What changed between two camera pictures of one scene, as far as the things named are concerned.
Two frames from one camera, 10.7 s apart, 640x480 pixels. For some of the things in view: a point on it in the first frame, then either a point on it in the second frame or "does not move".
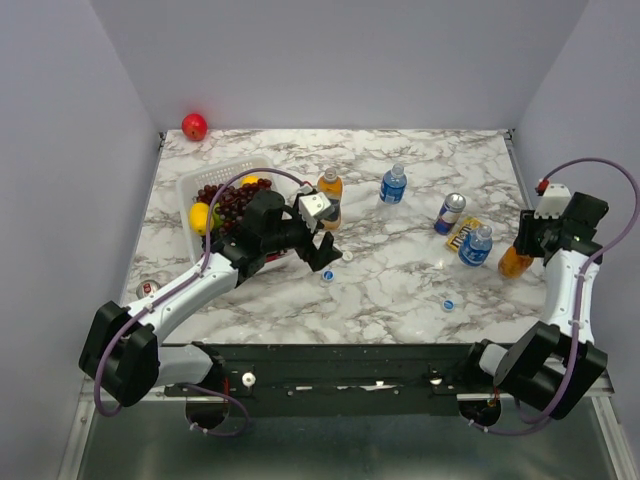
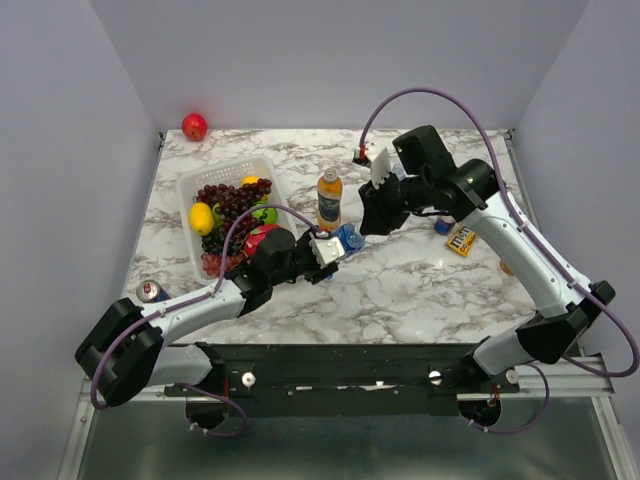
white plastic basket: (221, 174) does not move
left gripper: (322, 257) → (311, 243)
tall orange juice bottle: (331, 183) does not move
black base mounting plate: (344, 380) does not move
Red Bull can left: (146, 287) does not move
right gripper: (528, 221) → (375, 218)
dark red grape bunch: (232, 202) does not move
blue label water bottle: (475, 247) → (351, 238)
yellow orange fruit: (249, 179) does not move
